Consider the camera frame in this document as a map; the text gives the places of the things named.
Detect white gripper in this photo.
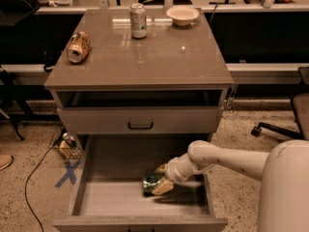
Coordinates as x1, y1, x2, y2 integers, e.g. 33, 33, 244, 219
151, 153, 212, 196

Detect crushed green can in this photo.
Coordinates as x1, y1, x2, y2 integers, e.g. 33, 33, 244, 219
142, 174, 163, 194

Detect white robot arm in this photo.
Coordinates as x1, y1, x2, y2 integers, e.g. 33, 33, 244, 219
152, 139, 309, 232

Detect open middle drawer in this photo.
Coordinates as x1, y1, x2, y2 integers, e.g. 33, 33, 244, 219
53, 135, 227, 232

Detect closed top drawer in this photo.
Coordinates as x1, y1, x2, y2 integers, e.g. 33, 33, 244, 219
58, 106, 223, 134

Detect grey drawer cabinet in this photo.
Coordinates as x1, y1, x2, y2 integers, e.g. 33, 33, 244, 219
43, 7, 235, 232

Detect brown can lying sideways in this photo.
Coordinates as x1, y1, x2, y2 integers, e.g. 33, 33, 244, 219
67, 32, 91, 64

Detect white upright soda can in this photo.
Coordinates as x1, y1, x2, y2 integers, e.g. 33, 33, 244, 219
129, 3, 147, 39

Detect black office chair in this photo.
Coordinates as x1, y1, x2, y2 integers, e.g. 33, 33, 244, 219
251, 66, 309, 140

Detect brown shoe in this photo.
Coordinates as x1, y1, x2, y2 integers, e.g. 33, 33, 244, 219
0, 155, 14, 170

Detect white bowl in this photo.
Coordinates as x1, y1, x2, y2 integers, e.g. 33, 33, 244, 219
166, 7, 200, 26

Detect black stand left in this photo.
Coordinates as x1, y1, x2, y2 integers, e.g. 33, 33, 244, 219
0, 71, 34, 140

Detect black drawer handle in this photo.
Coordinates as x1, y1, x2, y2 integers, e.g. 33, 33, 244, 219
127, 122, 154, 131

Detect wire basket with items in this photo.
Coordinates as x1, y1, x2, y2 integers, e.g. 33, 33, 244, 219
48, 126, 83, 160

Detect black floor cable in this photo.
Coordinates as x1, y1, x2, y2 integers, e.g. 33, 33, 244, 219
24, 145, 54, 232

